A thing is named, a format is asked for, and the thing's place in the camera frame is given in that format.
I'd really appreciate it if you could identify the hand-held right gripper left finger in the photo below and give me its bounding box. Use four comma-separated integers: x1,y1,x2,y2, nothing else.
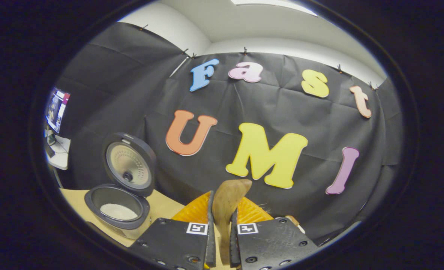
127,190,217,270

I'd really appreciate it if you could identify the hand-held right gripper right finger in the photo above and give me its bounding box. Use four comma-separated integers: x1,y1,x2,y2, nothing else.
229,197,320,270

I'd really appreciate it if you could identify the wooden spoon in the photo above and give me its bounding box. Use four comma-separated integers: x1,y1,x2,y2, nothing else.
212,179,253,267

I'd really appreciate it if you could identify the white rice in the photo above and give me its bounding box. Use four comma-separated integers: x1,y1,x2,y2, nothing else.
100,203,139,221

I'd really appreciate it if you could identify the grey silver rice cooker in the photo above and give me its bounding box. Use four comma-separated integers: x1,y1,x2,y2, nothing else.
84,132,157,240

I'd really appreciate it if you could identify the black backdrop cloth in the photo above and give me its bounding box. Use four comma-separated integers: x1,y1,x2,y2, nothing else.
51,22,404,244

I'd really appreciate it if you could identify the white side table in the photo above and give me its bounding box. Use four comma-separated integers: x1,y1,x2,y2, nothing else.
44,129,72,171

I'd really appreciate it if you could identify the computer monitor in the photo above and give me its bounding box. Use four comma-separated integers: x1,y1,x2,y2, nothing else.
45,87,70,134

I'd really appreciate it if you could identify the ceiling light panel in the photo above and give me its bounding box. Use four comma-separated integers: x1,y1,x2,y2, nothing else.
231,0,318,17

